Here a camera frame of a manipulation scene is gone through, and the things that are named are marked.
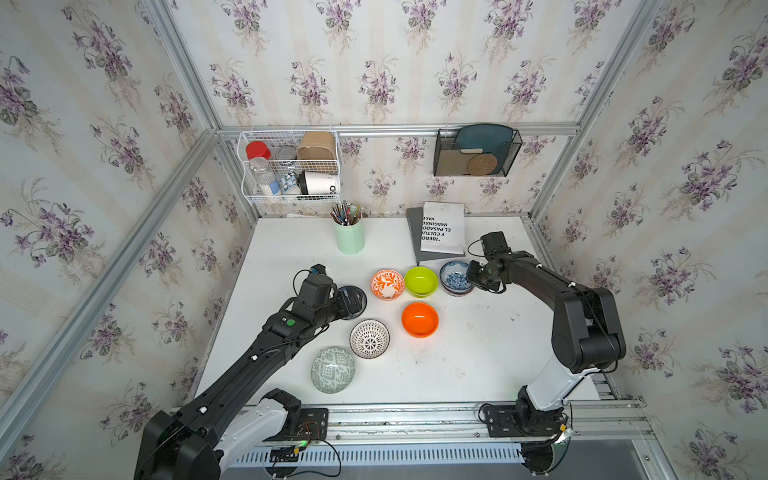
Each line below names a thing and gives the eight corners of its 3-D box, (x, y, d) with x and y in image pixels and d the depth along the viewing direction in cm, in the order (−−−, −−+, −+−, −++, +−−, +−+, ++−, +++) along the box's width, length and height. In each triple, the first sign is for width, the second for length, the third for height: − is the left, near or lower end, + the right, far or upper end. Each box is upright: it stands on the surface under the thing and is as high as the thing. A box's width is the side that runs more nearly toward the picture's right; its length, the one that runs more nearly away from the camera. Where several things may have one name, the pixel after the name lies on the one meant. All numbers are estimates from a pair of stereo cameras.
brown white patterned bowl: (345, 345, 87) (343, 339, 84) (366, 318, 93) (366, 312, 89) (373, 367, 83) (373, 362, 80) (394, 338, 89) (395, 332, 85)
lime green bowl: (405, 298, 97) (405, 292, 94) (404, 272, 104) (404, 266, 101) (437, 298, 97) (438, 292, 94) (433, 273, 104) (435, 266, 101)
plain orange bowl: (402, 338, 89) (402, 333, 86) (401, 307, 96) (401, 302, 93) (438, 338, 89) (440, 334, 86) (434, 307, 96) (436, 302, 93)
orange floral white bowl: (366, 287, 100) (366, 281, 97) (385, 269, 105) (386, 263, 102) (389, 305, 95) (389, 300, 93) (408, 286, 100) (409, 280, 97)
